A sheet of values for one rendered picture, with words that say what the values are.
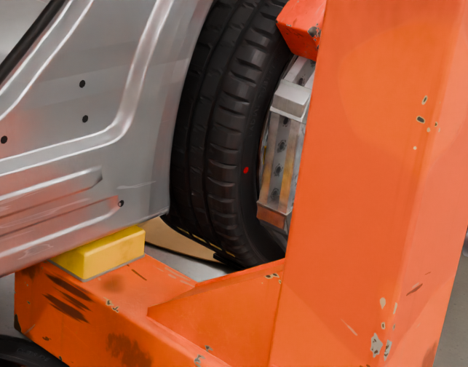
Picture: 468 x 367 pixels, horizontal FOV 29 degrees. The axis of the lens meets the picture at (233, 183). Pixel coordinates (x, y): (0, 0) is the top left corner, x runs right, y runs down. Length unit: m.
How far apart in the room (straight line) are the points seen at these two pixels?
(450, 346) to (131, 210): 1.49
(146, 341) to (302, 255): 0.34
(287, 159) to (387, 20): 0.57
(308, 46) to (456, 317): 1.59
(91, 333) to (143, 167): 0.27
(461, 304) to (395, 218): 1.96
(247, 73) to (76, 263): 0.40
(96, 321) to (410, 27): 0.71
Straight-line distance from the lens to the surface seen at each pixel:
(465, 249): 1.91
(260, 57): 1.48
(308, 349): 1.16
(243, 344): 1.26
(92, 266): 1.44
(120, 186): 1.41
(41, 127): 1.30
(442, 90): 0.96
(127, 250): 1.49
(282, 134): 1.51
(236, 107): 1.48
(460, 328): 2.85
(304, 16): 1.44
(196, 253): 2.95
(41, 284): 1.51
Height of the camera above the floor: 1.42
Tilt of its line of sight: 24 degrees down
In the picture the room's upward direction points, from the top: 7 degrees clockwise
